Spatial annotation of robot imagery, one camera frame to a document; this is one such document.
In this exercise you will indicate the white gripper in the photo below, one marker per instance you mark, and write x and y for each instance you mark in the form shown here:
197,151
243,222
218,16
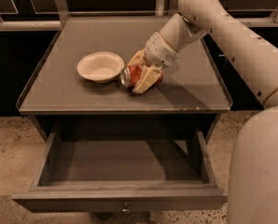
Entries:
159,52

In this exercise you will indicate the red coke can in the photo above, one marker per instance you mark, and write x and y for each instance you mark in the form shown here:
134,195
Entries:
130,75

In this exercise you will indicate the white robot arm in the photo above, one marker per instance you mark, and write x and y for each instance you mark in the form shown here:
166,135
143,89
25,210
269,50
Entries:
253,172

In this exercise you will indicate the grey open top drawer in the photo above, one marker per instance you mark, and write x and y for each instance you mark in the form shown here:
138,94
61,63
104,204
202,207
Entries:
100,175

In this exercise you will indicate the silver drawer knob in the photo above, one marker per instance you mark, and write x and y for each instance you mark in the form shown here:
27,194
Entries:
125,210

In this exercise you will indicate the white paper bowl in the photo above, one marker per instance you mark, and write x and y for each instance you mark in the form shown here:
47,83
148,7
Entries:
100,67

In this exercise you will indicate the grey cabinet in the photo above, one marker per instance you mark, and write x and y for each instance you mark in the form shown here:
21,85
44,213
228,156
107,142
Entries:
190,95

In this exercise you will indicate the metal railing frame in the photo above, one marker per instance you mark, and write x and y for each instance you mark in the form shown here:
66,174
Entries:
50,14

